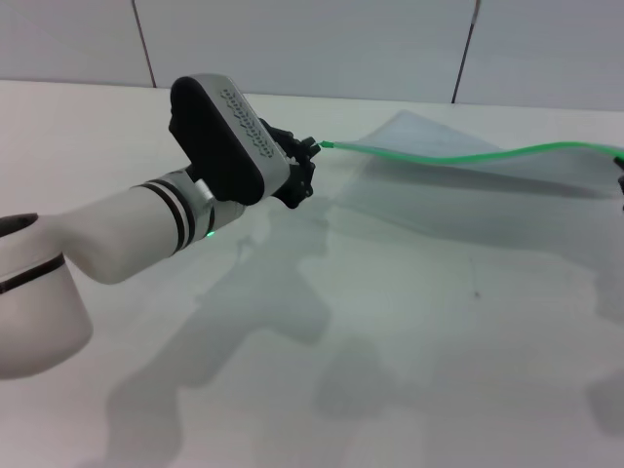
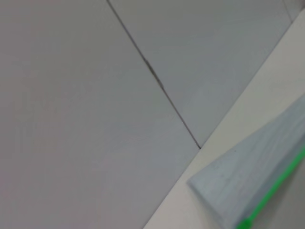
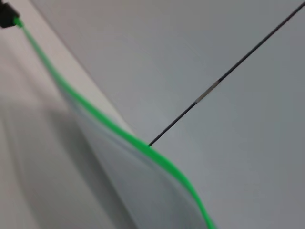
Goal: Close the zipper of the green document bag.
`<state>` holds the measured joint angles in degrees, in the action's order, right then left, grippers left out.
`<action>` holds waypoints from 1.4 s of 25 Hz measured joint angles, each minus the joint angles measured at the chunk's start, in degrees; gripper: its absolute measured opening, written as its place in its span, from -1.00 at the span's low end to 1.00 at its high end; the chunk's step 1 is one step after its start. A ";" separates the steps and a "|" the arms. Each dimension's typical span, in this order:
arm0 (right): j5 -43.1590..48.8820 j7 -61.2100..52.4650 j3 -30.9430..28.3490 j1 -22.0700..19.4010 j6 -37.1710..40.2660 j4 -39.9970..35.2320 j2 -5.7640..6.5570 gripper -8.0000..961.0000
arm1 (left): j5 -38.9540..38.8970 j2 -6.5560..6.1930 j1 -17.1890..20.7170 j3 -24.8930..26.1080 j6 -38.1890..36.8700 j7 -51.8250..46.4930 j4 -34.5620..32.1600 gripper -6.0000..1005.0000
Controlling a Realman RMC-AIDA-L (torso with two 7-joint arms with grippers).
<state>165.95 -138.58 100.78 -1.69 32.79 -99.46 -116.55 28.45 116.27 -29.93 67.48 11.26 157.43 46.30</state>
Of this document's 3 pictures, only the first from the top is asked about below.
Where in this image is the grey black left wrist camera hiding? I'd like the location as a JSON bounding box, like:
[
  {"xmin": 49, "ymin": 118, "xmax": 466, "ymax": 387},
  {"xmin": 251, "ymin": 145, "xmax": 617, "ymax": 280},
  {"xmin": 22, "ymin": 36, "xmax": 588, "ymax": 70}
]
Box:
[{"xmin": 167, "ymin": 73, "xmax": 292, "ymax": 207}]

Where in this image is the clear document bag green zipper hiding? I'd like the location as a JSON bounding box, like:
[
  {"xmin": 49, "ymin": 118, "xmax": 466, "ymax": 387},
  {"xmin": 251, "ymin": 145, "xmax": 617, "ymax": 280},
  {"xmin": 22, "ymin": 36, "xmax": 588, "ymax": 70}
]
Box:
[{"xmin": 319, "ymin": 109, "xmax": 624, "ymax": 206}]

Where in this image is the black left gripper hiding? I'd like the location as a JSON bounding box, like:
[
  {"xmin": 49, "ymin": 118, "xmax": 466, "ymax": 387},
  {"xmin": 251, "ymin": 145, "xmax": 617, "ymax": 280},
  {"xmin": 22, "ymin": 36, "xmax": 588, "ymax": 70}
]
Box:
[{"xmin": 256, "ymin": 118, "xmax": 322, "ymax": 211}]

